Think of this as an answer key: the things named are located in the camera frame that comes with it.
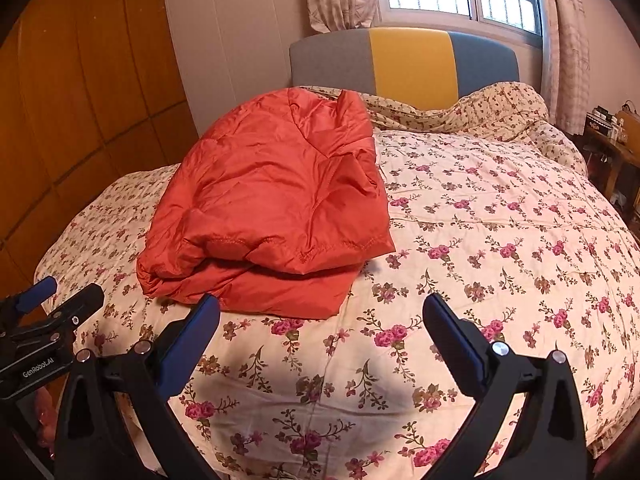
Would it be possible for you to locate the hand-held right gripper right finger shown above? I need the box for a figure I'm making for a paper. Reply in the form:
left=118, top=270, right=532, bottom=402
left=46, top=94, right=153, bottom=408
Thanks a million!
left=422, top=293, right=589, bottom=480

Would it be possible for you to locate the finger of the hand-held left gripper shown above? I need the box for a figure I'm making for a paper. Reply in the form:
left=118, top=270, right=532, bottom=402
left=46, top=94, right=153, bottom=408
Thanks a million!
left=12, top=275, right=59, bottom=316
left=51, top=283, right=105, bottom=332

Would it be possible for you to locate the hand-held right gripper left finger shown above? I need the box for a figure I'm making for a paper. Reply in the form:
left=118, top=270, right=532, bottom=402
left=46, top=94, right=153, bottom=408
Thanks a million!
left=54, top=293, right=222, bottom=480

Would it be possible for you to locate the red quilted jacket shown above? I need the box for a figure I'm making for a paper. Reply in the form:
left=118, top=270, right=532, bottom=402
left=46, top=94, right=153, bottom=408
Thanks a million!
left=136, top=87, right=396, bottom=320

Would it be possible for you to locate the person's left hand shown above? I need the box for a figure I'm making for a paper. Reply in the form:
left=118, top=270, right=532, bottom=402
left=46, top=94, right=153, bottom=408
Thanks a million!
left=34, top=389, right=57, bottom=459

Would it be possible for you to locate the cream floral quilt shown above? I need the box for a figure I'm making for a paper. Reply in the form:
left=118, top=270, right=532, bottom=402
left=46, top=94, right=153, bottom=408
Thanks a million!
left=35, top=125, right=640, bottom=480

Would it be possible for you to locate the wooden wardrobe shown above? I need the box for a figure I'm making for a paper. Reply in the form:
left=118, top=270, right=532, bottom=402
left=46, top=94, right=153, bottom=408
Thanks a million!
left=0, top=0, right=202, bottom=302

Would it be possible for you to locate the beige floral rumpled blanket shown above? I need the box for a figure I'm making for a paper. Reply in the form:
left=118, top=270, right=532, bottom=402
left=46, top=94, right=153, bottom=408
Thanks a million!
left=300, top=81, right=589, bottom=171

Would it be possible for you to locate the wooden side table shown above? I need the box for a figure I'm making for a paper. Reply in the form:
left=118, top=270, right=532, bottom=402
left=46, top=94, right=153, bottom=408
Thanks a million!
left=581, top=125, right=640, bottom=202

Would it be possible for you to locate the grey yellow blue headboard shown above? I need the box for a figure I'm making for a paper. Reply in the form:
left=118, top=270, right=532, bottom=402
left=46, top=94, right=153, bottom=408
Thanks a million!
left=289, top=28, right=520, bottom=112

